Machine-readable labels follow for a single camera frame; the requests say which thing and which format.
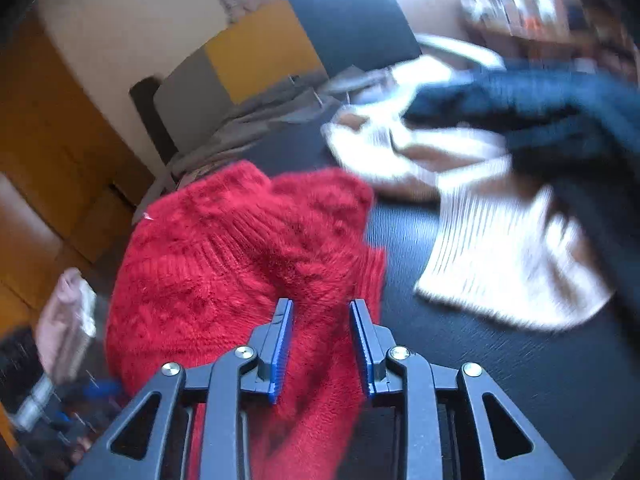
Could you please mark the pink cloth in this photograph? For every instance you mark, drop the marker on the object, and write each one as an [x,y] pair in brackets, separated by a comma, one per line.
[67,320]

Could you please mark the black sweater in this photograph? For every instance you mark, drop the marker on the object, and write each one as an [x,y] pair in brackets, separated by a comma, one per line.
[540,105]

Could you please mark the grey hoodie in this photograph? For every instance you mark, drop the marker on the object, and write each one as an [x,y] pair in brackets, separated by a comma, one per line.
[260,120]

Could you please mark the cream ribbed sweater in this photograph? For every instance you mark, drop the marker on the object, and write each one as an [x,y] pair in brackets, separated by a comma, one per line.
[500,260]

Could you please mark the wooden wardrobe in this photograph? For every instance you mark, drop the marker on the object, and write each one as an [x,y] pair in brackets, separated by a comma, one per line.
[50,125]

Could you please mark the grey yellow blue sofa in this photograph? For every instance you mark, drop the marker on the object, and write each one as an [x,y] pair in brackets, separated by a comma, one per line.
[260,55]

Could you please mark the wooden table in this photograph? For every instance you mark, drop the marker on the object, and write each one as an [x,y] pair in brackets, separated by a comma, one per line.
[540,35]

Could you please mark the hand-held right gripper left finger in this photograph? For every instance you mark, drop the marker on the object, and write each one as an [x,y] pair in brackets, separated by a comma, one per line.
[280,355]

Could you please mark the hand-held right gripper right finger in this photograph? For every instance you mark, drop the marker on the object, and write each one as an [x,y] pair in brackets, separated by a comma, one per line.
[362,355]

